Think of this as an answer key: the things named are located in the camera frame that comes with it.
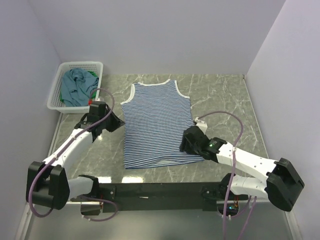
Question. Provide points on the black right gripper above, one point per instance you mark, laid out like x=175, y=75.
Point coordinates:
x=187, y=149

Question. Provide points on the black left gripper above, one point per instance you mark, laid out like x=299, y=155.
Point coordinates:
x=117, y=122

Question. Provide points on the blue white striped tank top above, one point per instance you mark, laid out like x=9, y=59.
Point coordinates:
x=156, y=116

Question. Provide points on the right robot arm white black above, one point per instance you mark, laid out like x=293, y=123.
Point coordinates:
x=275, y=180

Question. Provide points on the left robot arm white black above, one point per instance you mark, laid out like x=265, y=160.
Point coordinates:
x=47, y=183

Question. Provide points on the green tank top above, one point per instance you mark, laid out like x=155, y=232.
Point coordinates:
x=93, y=92

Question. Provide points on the teal tank top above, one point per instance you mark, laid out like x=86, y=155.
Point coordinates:
x=77, y=87

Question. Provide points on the white plastic laundry basket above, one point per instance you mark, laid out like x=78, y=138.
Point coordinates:
x=74, y=84

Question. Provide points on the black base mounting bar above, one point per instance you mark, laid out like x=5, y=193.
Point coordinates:
x=163, y=196

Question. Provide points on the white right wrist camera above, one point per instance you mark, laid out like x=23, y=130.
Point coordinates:
x=202, y=125

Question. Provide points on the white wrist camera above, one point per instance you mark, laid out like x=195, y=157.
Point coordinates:
x=95, y=99
x=202, y=125

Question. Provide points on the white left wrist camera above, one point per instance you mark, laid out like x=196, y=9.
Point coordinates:
x=95, y=99

